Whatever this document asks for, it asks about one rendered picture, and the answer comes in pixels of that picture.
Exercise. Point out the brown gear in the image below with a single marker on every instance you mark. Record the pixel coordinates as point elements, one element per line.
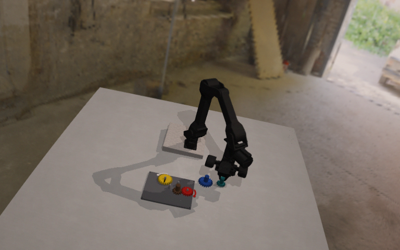
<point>177,189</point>

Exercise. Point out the blue gear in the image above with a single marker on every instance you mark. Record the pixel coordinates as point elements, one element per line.
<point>205,181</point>

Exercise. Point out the yellow gear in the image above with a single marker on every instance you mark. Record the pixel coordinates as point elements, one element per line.
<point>166,181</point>

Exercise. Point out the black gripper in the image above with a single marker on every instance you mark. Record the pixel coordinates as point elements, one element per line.
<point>211,161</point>

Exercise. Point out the teal gear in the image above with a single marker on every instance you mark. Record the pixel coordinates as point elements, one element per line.
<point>221,183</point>

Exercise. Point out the red gear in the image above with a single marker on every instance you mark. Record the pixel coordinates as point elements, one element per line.
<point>185,192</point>

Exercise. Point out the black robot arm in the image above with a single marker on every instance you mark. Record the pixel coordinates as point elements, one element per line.
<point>234,129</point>

